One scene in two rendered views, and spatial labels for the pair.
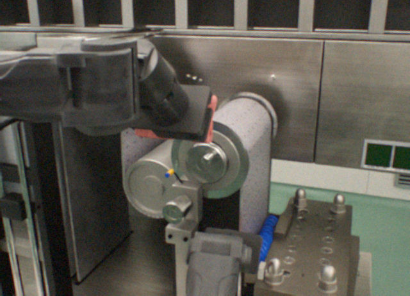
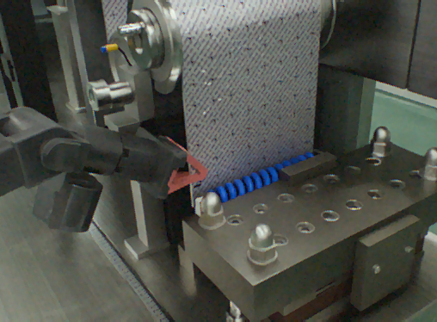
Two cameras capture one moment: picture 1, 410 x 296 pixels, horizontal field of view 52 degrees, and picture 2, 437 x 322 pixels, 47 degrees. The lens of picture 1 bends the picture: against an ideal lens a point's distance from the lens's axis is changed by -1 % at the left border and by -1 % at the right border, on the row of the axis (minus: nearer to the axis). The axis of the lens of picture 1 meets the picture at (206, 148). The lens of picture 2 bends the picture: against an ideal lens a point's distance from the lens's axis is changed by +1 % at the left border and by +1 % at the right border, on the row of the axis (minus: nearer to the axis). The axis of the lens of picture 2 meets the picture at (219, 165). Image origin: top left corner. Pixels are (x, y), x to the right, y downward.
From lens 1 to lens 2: 0.53 m
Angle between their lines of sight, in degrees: 36
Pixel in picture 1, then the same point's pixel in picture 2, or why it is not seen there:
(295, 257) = (274, 208)
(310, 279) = not seen: hidden behind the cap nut
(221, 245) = (22, 126)
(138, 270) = not seen: hidden behind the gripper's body
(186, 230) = (114, 124)
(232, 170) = (168, 55)
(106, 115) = not seen: outside the picture
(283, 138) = (368, 41)
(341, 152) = not seen: outside the picture
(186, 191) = (126, 75)
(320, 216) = (389, 174)
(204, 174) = (139, 55)
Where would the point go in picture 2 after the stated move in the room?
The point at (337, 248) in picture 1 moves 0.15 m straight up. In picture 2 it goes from (349, 219) to (361, 114)
